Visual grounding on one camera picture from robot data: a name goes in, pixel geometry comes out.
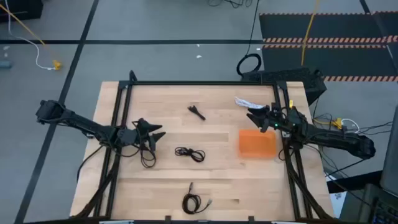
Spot black aluminium table frame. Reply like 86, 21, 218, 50
73, 70, 336, 224

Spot small black USB-C cable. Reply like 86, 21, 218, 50
187, 105, 206, 121

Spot black cable pile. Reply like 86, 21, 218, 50
207, 0, 253, 9

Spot black looped floor cable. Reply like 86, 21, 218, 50
236, 0, 263, 77

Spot black floor mat hazard stripes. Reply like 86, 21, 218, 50
259, 11, 398, 83

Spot white coiled USB-C cable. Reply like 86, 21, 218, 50
234, 96, 266, 110

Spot long black braided USB-C cable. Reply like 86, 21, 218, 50
132, 119, 157, 169

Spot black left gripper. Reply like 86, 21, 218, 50
116, 117, 167, 153

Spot black keyboard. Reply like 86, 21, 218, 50
371, 198, 398, 224

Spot yellow floor cable with plug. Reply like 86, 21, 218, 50
0, 3, 62, 70

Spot black USB-C cable grey plugs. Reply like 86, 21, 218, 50
182, 182, 213, 215

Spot yellow plug with cable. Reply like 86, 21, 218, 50
312, 116, 343, 130

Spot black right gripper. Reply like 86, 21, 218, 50
246, 105, 292, 134

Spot orange plastic bin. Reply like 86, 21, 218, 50
238, 129, 277, 160

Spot short white cable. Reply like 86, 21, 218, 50
340, 118, 361, 133

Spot black coiled USB-C cable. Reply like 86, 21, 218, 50
174, 146, 206, 163

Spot dark desk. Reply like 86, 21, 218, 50
338, 182, 398, 224

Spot black cabinet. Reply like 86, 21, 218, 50
0, 0, 44, 23

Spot white floor cable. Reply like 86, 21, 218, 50
4, 0, 55, 71

